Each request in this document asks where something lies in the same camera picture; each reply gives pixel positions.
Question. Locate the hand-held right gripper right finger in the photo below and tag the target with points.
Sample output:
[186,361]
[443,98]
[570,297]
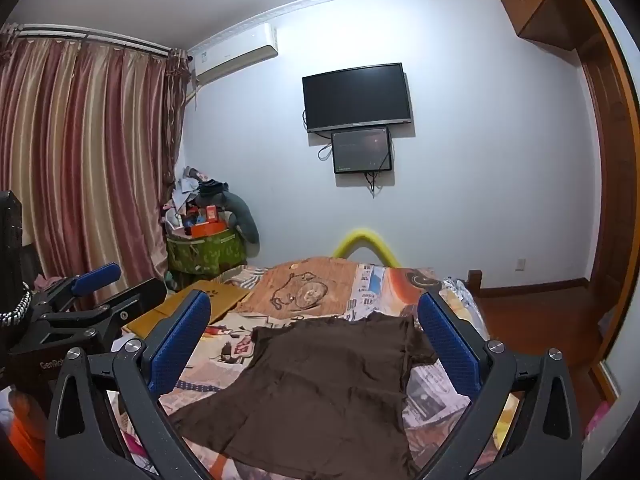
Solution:
[450,350]

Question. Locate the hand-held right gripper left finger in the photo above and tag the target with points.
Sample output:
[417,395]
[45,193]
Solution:
[180,342]

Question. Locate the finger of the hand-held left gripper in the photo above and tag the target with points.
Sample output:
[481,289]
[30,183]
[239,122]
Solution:
[95,278]
[127,312]

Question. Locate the brown shirt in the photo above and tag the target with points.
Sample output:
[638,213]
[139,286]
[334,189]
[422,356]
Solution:
[320,390]

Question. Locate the brown cardboard sheet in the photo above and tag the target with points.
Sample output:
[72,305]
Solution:
[225,297]

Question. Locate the orange plastic object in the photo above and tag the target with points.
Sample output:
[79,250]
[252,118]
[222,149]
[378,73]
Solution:
[27,435]

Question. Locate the green storage bag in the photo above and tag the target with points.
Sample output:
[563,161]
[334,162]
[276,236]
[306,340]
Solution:
[207,255]

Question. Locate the orange box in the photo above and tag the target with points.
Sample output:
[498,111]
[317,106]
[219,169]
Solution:
[206,227]

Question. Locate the striped pink curtain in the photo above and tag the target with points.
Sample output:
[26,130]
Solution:
[85,160]

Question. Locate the printed blanket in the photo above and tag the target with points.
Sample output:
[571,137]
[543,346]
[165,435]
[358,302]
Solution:
[300,290]

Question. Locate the grey plush pillow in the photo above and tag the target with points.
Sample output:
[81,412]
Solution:
[245,220]

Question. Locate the pink cloth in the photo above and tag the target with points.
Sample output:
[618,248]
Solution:
[597,417]

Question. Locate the small black monitor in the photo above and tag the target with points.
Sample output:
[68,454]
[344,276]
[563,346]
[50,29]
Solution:
[361,150]

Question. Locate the white curtain rod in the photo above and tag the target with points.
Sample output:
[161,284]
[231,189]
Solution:
[100,40]

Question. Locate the white air conditioner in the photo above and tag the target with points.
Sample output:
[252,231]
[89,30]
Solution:
[235,52]

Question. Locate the wooden upper cabinet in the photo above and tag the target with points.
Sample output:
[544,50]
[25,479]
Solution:
[537,5]

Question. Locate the wooden bed post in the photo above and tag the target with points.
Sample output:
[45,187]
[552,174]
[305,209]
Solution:
[475,282]

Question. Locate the white wall socket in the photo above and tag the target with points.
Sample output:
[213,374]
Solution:
[521,264]

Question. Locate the black wall television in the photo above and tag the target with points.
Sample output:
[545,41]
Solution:
[357,97]

